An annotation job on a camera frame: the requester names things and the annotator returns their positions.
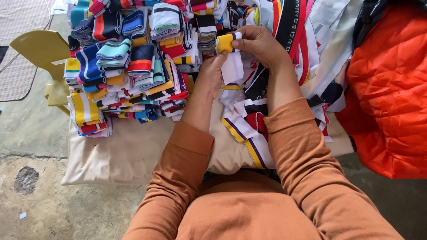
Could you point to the yellow purple white knit band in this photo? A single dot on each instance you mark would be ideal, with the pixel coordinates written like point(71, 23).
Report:
point(225, 43)

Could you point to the yellow plastic chair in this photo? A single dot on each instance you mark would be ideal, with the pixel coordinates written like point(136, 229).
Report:
point(46, 56)

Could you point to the pile of folded striped bands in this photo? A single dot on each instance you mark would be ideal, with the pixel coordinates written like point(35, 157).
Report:
point(133, 63)

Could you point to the person's left hand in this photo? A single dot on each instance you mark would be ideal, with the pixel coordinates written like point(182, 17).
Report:
point(208, 81)

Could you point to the black plastic bag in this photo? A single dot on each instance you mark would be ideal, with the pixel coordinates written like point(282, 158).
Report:
point(367, 16)

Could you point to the heap of loose striped bands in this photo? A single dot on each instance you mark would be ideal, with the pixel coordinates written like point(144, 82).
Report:
point(293, 40)

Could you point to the person's orange sweater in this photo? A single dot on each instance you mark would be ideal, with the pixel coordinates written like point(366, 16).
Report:
point(247, 213)

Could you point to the beige cloth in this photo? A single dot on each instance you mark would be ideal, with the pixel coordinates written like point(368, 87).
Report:
point(133, 150)

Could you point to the orange quilted jacket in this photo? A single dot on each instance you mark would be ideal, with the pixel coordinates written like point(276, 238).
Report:
point(390, 90)

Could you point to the small white paper scrap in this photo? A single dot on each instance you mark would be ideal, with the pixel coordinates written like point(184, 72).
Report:
point(22, 215)

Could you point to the checked floor mat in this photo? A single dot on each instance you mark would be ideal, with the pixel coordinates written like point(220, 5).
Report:
point(20, 50)

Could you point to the person's right hand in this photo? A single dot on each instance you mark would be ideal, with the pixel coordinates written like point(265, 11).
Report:
point(263, 48)

